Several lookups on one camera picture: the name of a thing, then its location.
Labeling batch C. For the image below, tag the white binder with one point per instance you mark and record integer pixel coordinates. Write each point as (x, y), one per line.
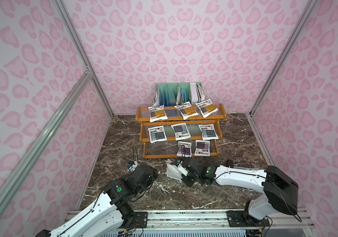
(194, 95)

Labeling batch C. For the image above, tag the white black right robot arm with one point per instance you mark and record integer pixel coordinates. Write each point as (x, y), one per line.
(279, 193)

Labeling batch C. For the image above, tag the light blue calculator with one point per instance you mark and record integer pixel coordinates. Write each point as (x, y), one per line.
(246, 168)

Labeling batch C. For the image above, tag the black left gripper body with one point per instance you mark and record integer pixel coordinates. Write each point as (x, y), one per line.
(141, 171)

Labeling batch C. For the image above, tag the plain white bag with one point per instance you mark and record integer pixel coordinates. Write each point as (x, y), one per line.
(173, 172)

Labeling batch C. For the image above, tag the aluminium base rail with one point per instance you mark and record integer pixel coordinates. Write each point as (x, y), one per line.
(214, 223)

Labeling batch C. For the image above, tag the green file organizer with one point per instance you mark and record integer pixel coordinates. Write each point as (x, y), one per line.
(172, 94)

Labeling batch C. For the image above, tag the orange wooden three-tier shelf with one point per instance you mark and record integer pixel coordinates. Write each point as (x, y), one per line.
(169, 148)

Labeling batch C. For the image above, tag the blue coffee bag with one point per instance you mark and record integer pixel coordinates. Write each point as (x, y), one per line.
(157, 134)
(181, 131)
(208, 132)

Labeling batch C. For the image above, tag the yellow coffee bag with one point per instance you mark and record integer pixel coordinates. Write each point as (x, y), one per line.
(157, 113)
(206, 108)
(186, 110)

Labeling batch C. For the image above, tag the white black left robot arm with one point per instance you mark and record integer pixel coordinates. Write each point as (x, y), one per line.
(111, 209)

